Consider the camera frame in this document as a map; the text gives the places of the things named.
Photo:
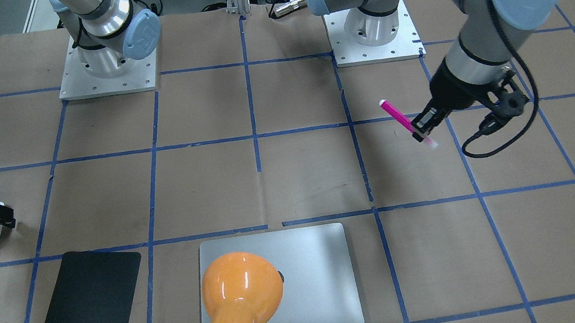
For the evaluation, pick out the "silver cable connector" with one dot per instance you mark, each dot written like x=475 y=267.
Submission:
x=277 y=11

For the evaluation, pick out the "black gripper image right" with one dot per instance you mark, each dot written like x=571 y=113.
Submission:
x=453 y=85

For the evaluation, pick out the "right-image robot base plate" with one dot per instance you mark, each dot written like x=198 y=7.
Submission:
x=359 y=39

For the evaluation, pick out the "pink pen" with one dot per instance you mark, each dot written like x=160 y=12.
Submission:
x=402 y=119

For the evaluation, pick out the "left-image robot base plate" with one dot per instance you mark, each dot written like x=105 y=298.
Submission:
x=93 y=71

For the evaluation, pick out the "silver closed notebook laptop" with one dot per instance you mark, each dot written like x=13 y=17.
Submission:
x=320 y=285

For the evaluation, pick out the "black mousepad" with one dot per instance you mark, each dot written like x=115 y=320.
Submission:
x=94 y=287

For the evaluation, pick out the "orange desk lamp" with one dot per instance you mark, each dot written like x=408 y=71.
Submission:
x=241 y=287

